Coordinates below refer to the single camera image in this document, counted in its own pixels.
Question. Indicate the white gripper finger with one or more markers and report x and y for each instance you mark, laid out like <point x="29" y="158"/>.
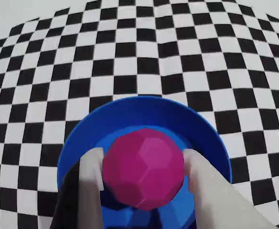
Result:
<point x="215" y="205"/>

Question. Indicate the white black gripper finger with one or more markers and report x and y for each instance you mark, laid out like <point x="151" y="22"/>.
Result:
<point x="89" y="186"/>

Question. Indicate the pink faceted ball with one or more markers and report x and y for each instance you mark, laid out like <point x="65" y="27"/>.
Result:
<point x="144" y="169"/>

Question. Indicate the blue round box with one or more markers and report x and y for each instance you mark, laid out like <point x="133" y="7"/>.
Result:
<point x="153" y="112"/>

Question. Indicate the black white checkered mat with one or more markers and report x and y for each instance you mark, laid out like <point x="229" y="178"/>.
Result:
<point x="139" y="47"/>

